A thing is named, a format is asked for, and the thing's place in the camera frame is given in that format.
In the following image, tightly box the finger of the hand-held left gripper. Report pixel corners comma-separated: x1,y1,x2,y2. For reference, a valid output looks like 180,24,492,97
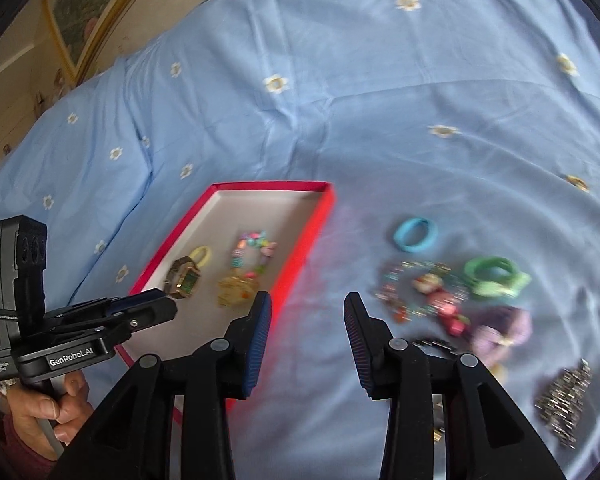
92,297,178,347
47,288,167,330

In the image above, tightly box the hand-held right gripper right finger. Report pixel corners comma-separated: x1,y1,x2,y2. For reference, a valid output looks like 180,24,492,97
343,291,568,480

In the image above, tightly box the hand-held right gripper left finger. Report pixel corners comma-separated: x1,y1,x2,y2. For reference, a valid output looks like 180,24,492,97
47,290,273,480

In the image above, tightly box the pastel glass bead bracelet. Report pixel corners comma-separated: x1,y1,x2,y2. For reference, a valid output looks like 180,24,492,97
375,260,468,323

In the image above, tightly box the dark wooden bead bracelet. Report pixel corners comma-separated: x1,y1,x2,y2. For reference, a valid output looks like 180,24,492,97
411,338,507,445

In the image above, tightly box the red shallow cardboard box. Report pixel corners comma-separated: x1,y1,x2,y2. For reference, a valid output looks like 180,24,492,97
114,181,337,423

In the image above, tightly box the green hair tie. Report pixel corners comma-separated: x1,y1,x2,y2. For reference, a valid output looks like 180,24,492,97
463,256,532,301

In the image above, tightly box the purple bow hair tie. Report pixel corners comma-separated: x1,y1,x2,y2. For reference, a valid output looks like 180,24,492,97
467,306,533,366

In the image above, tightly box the metal chain bracelet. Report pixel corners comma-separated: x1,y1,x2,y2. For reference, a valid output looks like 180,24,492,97
534,358,593,448

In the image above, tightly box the person's left hand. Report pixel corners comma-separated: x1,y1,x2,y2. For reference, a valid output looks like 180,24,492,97
7,374,91,443

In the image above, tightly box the gold wristwatch green face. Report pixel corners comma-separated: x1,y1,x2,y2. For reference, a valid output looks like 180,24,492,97
162,256,202,300

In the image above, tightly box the yellow bear hair claw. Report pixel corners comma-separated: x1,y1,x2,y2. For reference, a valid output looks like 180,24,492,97
216,272,261,309

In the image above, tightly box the pink flower hair clip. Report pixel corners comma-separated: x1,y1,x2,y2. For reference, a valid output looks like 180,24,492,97
412,274,468,337

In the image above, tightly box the yellow hair tie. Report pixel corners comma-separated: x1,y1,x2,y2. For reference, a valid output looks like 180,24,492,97
187,245,215,267

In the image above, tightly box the colourful charm bead bracelet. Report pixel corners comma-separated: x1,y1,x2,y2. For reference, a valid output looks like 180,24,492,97
229,230,278,278

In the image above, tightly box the blue hair tie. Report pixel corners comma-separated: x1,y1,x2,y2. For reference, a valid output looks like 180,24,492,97
393,217,438,253

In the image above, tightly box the gold framed wall picture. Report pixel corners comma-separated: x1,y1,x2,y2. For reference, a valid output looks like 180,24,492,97
42,0,181,86

